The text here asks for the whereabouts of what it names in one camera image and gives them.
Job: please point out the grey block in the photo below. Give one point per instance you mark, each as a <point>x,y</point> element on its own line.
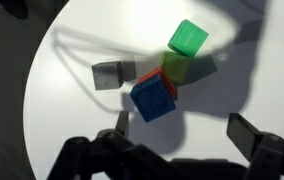
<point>107,76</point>

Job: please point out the blue block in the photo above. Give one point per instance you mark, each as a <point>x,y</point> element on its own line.
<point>152,97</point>

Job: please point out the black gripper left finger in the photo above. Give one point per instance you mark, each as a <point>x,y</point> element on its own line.
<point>115,160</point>

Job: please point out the orange block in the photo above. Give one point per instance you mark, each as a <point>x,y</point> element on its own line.
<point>168,84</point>

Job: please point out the green block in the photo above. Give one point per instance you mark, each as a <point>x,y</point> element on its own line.
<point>188,37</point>

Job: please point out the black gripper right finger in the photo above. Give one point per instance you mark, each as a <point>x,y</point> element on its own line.
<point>268,156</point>

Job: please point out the yellow-green block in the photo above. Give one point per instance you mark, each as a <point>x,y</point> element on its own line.
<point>177,66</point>

